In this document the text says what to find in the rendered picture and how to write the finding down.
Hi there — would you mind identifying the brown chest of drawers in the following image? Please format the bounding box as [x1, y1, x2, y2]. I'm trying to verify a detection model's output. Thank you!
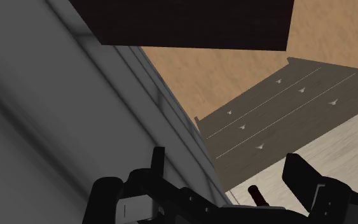
[194, 57, 358, 218]

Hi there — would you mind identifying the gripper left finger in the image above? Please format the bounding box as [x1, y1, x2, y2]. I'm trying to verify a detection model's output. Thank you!
[82, 146, 229, 224]

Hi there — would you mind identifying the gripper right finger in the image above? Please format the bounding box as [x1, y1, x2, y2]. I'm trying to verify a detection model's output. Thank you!
[282, 153, 358, 224]

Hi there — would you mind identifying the dark red cylindrical object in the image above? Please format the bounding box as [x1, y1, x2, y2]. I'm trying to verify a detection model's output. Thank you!
[247, 185, 271, 207]

